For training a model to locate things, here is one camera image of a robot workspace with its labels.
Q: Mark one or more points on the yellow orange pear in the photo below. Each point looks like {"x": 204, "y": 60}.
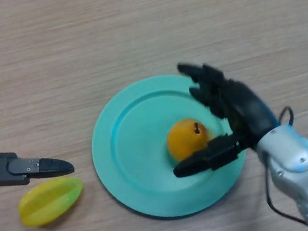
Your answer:
{"x": 186, "y": 139}

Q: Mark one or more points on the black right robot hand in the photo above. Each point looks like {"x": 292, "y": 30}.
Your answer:
{"x": 247, "y": 108}

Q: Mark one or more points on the green round plate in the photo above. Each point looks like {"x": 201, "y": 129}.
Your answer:
{"x": 136, "y": 152}

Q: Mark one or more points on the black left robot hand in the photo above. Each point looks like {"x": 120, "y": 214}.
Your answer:
{"x": 1, "y": 170}

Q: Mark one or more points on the yellow green starfruit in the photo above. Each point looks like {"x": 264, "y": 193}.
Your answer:
{"x": 50, "y": 202}

